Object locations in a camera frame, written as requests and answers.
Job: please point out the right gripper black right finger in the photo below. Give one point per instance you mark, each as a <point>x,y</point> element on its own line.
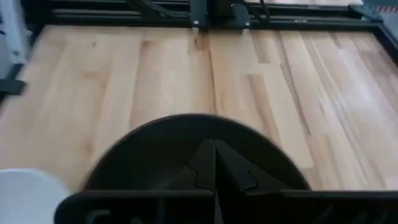
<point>236,174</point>

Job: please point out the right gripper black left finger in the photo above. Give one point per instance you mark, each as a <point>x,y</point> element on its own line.
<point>203,171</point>

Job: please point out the black bowl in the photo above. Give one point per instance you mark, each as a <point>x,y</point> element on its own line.
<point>149,155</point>

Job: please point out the small white smooth bowl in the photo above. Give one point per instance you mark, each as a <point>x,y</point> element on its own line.
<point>25,196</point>

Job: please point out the black aluminium table frame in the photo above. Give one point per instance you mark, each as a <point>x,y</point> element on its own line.
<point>109,17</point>

